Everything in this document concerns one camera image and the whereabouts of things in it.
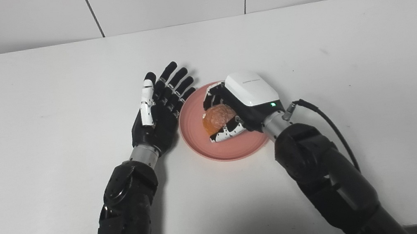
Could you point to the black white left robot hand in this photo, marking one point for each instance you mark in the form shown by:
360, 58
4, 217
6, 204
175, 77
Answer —
156, 129

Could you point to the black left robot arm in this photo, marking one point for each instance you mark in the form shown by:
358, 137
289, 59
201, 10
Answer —
127, 213

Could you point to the pink round plate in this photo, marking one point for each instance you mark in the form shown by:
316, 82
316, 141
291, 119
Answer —
230, 149

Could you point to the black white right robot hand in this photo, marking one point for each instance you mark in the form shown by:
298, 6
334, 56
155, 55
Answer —
251, 93

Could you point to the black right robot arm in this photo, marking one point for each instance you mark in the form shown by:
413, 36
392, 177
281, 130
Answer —
326, 173

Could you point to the orange cream puff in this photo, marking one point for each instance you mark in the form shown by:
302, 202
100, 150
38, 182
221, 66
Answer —
218, 119

